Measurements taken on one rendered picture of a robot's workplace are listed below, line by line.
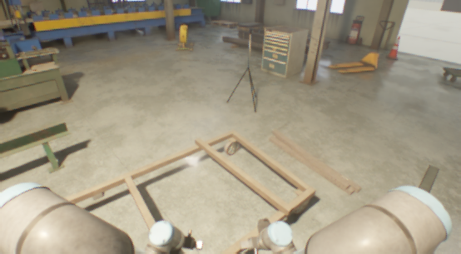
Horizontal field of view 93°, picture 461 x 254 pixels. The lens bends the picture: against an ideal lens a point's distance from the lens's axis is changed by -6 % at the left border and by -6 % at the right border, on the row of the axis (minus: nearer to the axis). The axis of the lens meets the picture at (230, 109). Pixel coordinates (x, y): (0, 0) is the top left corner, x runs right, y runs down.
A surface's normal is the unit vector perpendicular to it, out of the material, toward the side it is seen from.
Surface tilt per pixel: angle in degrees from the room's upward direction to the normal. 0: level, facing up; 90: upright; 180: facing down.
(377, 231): 25
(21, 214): 15
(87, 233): 37
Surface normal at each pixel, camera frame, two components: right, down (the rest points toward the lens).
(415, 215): 0.14, -0.73
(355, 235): -0.57, -0.65
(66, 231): 0.48, -0.66
